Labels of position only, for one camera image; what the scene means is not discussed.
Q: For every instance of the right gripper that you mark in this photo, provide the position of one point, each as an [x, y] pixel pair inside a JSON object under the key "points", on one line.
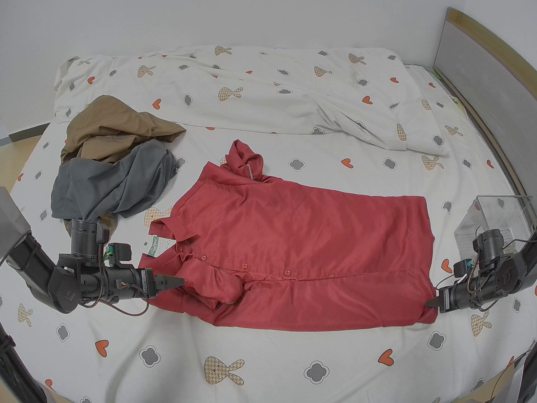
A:
{"points": [[461, 298]]}

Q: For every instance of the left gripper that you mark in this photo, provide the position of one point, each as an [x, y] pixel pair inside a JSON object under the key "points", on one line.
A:
{"points": [[126, 283]]}

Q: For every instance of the red shirt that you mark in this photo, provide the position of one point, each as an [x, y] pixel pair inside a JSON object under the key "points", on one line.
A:
{"points": [[314, 233]]}

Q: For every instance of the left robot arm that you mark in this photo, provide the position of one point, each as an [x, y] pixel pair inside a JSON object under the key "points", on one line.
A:
{"points": [[37, 275]]}

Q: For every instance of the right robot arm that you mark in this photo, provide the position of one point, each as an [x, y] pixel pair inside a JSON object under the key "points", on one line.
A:
{"points": [[512, 271]]}

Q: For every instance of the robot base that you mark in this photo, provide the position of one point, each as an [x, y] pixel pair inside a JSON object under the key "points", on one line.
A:
{"points": [[520, 388]]}

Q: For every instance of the bed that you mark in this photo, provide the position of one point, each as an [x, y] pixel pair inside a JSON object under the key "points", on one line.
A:
{"points": [[168, 351]]}

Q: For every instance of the clear plastic box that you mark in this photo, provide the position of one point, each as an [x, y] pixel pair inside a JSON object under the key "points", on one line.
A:
{"points": [[491, 212]]}

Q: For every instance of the grey garment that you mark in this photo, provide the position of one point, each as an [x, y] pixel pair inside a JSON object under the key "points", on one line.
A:
{"points": [[105, 183]]}

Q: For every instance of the brown garment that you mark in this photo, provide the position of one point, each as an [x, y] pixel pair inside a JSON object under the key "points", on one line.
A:
{"points": [[113, 120]]}

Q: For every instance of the white printed pillow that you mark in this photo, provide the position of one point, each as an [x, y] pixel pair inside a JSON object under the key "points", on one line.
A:
{"points": [[432, 111]]}

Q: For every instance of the white printed quilt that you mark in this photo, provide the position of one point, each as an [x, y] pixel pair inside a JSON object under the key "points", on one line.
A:
{"points": [[260, 99]]}

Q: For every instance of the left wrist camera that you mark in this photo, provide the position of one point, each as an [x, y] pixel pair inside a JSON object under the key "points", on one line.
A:
{"points": [[121, 254]]}

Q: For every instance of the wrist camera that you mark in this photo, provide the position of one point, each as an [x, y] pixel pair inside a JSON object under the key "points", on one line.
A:
{"points": [[121, 254], [463, 268]]}

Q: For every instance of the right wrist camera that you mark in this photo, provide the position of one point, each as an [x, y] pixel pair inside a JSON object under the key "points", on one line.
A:
{"points": [[463, 268]]}

